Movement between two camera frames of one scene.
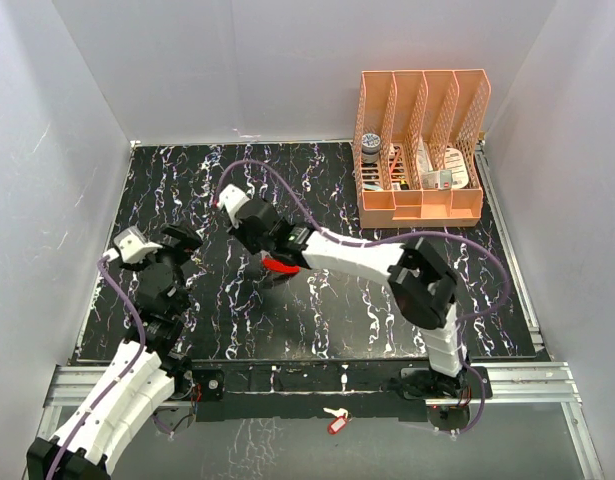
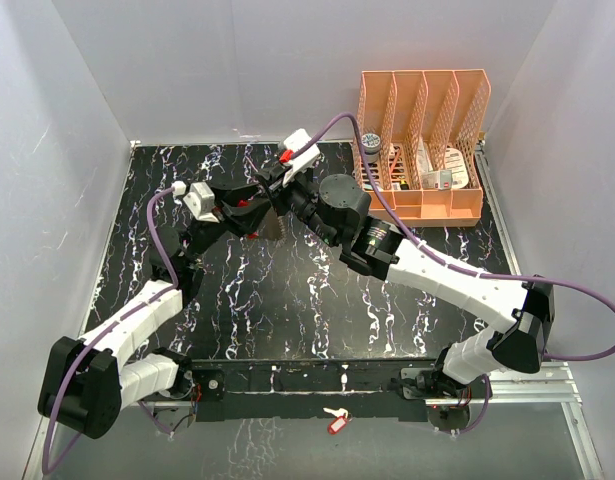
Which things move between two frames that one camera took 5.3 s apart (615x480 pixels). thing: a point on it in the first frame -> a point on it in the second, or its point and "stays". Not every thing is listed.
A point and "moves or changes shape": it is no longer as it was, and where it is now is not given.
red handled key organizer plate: [276, 265] moves or changes shape
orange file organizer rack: [415, 145] stays
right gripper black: [239, 235] -> [278, 193]
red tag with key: [338, 423] stays
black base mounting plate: [322, 390] stays
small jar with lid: [370, 147] stays
